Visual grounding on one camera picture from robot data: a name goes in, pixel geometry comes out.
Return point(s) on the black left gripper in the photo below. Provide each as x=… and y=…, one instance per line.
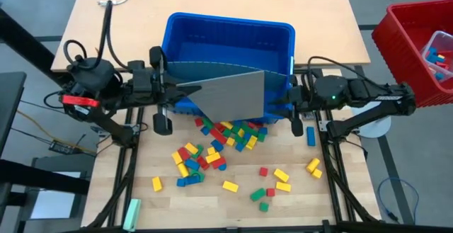
x=145, y=84

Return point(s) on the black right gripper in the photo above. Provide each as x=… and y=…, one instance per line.
x=302, y=95

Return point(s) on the long green block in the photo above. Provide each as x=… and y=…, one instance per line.
x=250, y=130

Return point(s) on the blue plastic bin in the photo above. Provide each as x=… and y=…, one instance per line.
x=226, y=38

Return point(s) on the green arch block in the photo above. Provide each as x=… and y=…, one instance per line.
x=201, y=174
x=199, y=151

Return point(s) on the green rectangular block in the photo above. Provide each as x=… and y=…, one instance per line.
x=209, y=124
x=240, y=139
x=257, y=194

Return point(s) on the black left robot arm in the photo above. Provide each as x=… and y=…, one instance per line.
x=92, y=73

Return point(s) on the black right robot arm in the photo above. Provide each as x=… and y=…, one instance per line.
x=368, y=91

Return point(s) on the red cube block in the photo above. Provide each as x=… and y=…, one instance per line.
x=199, y=122
x=270, y=192
x=263, y=171

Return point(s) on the red rectangular block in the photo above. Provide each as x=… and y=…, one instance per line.
x=253, y=124
x=218, y=162
x=202, y=162
x=220, y=127
x=184, y=153

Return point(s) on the yellow rectangular block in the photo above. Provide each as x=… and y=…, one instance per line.
x=213, y=157
x=283, y=186
x=230, y=186
x=227, y=125
x=156, y=183
x=251, y=142
x=191, y=148
x=281, y=175
x=177, y=157

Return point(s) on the blue half-round block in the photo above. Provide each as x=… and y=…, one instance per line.
x=222, y=167

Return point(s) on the blue arch block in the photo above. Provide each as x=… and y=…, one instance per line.
x=193, y=180

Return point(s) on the white round stand base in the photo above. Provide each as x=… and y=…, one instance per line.
x=375, y=128

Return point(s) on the red plastic crate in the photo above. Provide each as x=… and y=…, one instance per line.
x=396, y=49

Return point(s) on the mint green foam block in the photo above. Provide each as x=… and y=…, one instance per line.
x=132, y=213

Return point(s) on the small black electronics box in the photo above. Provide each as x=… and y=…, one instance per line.
x=62, y=147

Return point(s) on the small blue toy block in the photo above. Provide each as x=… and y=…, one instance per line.
x=433, y=56

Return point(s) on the clear plastic container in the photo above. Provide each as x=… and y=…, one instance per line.
x=444, y=41

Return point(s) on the black diagonal beam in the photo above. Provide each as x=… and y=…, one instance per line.
x=21, y=38

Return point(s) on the black horizontal beam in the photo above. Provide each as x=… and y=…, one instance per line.
x=35, y=178

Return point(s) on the grey cabinet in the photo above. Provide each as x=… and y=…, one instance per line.
x=53, y=204

